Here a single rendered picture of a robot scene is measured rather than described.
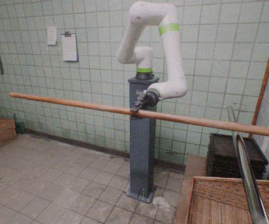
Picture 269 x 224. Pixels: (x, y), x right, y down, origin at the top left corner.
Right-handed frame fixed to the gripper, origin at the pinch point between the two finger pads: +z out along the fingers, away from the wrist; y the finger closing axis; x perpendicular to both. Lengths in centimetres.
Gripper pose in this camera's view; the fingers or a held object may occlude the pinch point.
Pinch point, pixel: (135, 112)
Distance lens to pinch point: 77.7
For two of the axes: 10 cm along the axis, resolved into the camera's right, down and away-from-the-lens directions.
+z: -3.6, 3.4, -8.7
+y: 0.0, 9.3, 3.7
